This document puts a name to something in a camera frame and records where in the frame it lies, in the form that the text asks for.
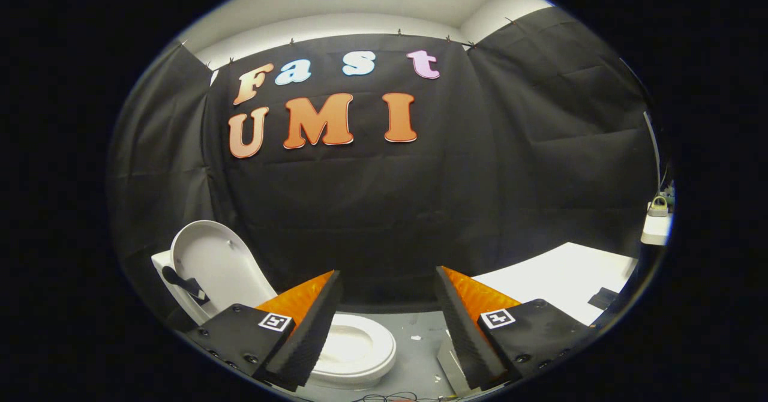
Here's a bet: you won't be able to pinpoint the white toilet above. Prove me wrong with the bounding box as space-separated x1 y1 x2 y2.
150 249 398 391

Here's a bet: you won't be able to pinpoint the white drawer cabinet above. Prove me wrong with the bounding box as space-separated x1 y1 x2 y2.
436 242 638 398

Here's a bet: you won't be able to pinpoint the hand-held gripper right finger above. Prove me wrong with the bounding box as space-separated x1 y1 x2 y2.
433 265 595 391

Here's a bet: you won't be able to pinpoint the black lid pull tab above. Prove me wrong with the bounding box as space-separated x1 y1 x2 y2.
161 265 212 307

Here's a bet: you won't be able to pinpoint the white toilet lid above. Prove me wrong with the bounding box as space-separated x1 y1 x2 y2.
170 220 278 325

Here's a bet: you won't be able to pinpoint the black backdrop cloth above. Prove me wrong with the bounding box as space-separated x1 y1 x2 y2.
108 6 661 331

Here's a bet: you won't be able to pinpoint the black floor cables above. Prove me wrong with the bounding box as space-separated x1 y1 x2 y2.
354 392 469 402

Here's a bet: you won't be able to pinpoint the black bracket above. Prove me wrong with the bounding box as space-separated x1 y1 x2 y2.
588 287 620 310

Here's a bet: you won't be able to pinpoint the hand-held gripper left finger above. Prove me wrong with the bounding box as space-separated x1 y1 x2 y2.
183 270 344 392

